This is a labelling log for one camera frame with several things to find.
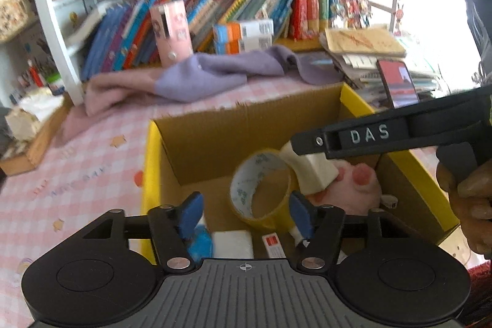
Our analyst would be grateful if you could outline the pink and purple cloth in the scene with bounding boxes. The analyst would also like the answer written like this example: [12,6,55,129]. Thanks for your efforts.
[63,45,344,142]

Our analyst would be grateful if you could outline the pink plush pig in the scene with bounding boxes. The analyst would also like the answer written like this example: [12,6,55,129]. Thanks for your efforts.
[307,159,399,215]

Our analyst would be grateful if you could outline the yellow cardboard box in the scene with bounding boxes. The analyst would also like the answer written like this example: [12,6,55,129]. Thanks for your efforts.
[140,82,461,268]

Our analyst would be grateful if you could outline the small white adapter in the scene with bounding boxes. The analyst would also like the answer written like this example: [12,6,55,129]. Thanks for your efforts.
[290,225,309,247]

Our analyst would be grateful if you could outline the white wall charger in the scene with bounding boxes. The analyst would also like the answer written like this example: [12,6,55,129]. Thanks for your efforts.
[280,141,339,195]
[211,230,255,259]

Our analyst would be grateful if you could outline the pink checked tablecloth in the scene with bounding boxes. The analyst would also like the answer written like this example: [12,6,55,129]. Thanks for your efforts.
[0,74,467,328]

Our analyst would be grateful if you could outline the row of blue spined books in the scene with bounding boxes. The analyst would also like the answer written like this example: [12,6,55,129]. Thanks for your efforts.
[82,0,304,72]

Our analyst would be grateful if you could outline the brown kraft notebook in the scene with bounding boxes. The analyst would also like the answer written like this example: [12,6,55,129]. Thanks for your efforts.
[325,27,407,58]

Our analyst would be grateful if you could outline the orange white small carton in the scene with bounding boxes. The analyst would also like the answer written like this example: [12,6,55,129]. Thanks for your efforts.
[212,18,275,44]
[215,36,273,55]

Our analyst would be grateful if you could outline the pink cartoon box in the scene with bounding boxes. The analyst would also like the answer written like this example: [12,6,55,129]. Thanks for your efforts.
[150,1,193,67]

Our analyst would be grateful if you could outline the stack of papers and booklets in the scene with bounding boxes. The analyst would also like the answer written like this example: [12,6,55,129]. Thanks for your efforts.
[323,44,442,110]

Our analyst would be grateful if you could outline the colourful acrylic figure stand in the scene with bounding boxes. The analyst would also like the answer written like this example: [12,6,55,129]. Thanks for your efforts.
[328,0,372,30]

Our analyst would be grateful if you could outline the white bookshelf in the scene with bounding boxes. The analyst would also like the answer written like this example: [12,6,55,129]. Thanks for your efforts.
[25,0,400,106]

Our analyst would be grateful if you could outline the wooden tray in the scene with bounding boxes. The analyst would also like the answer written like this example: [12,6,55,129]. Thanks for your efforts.
[0,103,72,177]

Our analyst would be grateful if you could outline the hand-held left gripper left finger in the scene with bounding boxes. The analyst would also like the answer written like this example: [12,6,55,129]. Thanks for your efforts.
[82,192,204,274]

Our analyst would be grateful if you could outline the person's right hand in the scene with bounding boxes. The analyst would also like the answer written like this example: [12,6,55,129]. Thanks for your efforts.
[436,158,492,260]

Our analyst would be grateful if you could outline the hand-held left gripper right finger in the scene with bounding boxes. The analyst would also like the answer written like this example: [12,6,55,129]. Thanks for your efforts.
[289,191,409,272]

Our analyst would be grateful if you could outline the cluster of pens and tools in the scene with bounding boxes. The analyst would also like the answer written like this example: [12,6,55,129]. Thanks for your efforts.
[17,57,64,96]

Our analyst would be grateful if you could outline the tissue pack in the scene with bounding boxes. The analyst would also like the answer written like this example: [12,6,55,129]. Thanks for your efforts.
[5,88,64,140]

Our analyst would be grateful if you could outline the red boxed book set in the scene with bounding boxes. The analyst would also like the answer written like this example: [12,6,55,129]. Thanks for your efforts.
[288,0,331,40]

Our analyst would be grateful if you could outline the black smartphone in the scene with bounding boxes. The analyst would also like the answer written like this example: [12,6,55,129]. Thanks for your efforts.
[376,59,420,109]

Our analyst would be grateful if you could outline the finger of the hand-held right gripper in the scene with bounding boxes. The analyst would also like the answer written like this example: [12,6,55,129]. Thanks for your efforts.
[290,125,339,160]

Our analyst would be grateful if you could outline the small starry blue bottle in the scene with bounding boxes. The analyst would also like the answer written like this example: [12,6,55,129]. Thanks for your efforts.
[192,222,214,265]

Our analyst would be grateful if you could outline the small white red label box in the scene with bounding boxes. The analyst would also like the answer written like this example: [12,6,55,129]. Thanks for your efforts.
[261,232,286,259]

